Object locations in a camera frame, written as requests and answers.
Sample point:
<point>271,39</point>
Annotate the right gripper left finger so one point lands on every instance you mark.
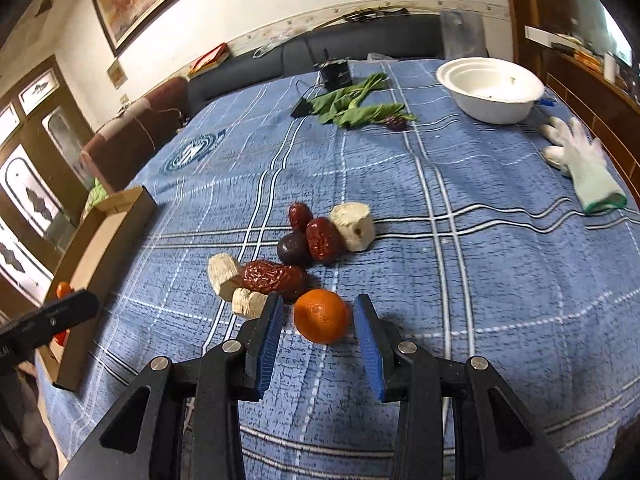
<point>140,436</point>

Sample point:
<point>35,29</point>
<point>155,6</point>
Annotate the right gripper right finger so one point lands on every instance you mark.
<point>495,435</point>

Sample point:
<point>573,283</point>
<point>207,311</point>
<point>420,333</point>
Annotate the white sugarcane slice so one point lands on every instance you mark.
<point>248,304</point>

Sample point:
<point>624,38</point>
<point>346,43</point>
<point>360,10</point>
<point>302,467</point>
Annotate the orange tangerine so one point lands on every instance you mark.
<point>321,316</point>

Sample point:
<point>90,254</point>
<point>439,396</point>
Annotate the white sugarcane piece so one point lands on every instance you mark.
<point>224,274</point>

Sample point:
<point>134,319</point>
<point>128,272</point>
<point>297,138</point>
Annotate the large wrinkled red date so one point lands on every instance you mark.
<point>265,276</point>

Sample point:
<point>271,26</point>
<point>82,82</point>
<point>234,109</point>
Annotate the small red date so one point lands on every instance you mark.
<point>299,215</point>

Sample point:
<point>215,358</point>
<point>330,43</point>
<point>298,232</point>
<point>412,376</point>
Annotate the red fruit in box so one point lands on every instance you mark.
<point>60,338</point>

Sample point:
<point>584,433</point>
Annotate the orange fruit in box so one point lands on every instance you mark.
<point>63,290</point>

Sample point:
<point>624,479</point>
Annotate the dark purple plum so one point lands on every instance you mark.
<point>293,250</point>

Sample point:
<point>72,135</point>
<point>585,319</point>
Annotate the cardboard box tray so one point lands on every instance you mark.
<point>95,257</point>

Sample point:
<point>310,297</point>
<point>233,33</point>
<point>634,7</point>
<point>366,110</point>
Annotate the white sugarcane chunk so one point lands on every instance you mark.
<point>354,222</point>

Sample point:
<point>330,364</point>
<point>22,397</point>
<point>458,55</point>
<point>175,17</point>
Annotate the green cloth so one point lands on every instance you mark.
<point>96,195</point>

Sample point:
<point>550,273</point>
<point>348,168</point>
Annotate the blue checked tablecloth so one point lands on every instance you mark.
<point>480,248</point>

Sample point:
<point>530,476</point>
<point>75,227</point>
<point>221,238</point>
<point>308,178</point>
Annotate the wooden door with glass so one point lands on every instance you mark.
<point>44,185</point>

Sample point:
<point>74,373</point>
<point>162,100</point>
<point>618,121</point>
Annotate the brown armchair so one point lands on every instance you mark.
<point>127,142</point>

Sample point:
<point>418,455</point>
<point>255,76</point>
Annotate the dark date by vegetable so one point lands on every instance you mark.
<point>395,123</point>

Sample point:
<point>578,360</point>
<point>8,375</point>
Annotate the small black adapter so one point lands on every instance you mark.
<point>302,108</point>

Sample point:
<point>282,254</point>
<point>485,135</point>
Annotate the green leafy vegetable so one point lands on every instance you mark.
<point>344,107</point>

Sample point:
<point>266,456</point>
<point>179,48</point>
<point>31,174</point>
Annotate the white work glove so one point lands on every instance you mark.
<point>583,161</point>

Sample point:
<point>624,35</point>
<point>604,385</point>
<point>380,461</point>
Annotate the white bowl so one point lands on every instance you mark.
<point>491,90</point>

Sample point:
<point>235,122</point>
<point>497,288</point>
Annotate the black electronic device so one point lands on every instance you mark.
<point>334,73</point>

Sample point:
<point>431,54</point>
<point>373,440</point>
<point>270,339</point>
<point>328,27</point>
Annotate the red book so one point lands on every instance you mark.
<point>210,60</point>

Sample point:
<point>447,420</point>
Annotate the dark blue sofa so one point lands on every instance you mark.
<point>403,37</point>

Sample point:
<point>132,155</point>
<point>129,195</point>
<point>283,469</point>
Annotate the wooden sideboard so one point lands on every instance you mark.
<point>575,48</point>

